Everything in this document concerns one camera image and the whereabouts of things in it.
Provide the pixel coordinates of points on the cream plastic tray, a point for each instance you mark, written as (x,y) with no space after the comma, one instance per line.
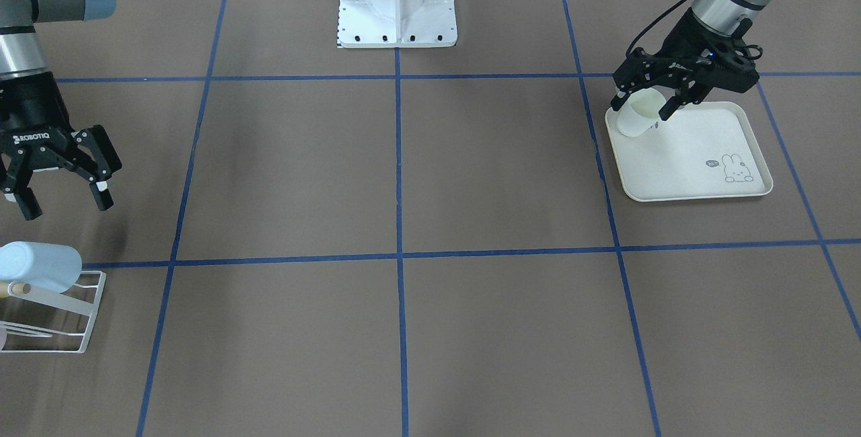
(702,152)

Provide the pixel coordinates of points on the white wire cup rack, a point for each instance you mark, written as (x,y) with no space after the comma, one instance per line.
(40,321)

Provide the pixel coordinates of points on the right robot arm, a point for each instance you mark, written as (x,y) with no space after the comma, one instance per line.
(22,54)

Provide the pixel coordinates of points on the blue plastic cup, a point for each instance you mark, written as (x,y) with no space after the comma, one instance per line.
(48,266)

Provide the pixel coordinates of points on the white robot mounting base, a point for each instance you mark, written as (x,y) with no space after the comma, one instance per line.
(396,24)

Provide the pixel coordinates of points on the pale green plastic cup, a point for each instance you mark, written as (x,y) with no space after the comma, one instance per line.
(640,113)

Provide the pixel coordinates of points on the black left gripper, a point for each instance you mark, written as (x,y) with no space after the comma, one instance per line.
(681,46)

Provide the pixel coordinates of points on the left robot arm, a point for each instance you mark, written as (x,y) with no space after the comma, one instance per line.
(724,16)

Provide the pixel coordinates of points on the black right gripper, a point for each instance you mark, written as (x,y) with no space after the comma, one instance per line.
(28,109)

